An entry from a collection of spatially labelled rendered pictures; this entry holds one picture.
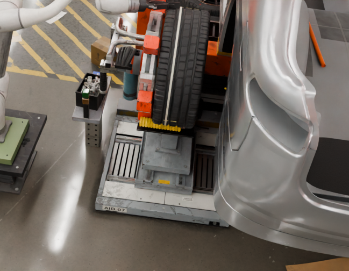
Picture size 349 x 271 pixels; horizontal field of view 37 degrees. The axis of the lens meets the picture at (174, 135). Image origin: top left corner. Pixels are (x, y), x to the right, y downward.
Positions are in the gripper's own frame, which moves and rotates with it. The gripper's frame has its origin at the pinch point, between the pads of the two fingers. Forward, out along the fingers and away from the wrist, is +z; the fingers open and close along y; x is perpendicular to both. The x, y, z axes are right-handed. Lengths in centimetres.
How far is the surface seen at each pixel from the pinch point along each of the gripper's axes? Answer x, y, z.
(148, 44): -14.1, 22.1, -20.7
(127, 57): -24.3, 11.5, -26.9
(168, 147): -94, -10, 13
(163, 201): -119, 12, 4
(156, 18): -8.4, -3.6, -7.1
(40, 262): -141, 24, -72
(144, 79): -32.8, 21.4, -20.2
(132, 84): -54, -22, -11
